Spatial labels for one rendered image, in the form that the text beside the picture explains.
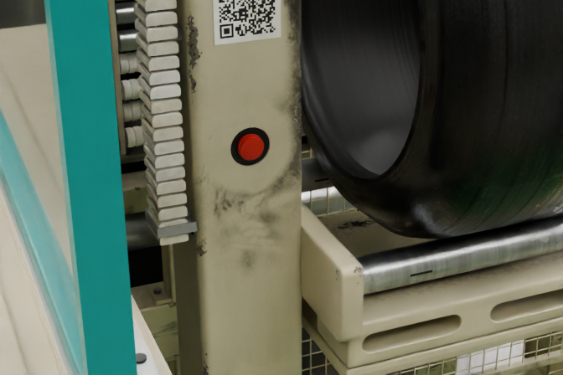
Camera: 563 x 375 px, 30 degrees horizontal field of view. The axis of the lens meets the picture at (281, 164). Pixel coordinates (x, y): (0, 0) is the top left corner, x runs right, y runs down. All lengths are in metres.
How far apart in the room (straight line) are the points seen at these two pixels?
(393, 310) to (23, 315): 0.79
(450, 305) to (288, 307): 0.19
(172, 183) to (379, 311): 0.28
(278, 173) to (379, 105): 0.37
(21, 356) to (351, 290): 0.73
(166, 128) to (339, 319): 0.28
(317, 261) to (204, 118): 0.21
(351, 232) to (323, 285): 0.34
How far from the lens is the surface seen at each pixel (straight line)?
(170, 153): 1.15
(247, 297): 1.25
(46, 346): 0.47
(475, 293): 1.28
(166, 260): 1.89
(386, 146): 1.49
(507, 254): 1.30
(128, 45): 1.51
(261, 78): 1.14
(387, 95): 1.54
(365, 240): 1.51
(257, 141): 1.16
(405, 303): 1.25
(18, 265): 0.54
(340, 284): 1.15
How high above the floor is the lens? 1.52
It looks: 24 degrees down
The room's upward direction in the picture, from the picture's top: 1 degrees counter-clockwise
